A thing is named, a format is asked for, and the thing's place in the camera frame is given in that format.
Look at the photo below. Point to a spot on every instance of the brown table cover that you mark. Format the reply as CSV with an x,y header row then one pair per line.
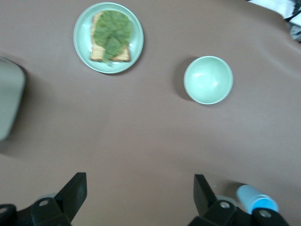
x,y
141,141

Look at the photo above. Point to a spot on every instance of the pale green round plate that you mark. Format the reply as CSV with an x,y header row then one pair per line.
x,y
82,40

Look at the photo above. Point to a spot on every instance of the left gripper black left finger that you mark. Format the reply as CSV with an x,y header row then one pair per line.
x,y
73,195

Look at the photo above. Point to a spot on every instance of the cream and chrome toaster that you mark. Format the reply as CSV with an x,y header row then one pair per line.
x,y
9,99

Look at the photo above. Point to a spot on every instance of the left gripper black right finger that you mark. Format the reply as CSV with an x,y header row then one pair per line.
x,y
204,195

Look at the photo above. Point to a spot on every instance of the green lettuce leaf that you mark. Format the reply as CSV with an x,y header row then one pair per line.
x,y
113,30

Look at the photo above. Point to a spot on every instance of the pale green bowl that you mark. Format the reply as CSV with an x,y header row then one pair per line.
x,y
208,80

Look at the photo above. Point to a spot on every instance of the toasted square bread slice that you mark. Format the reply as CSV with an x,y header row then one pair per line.
x,y
96,55

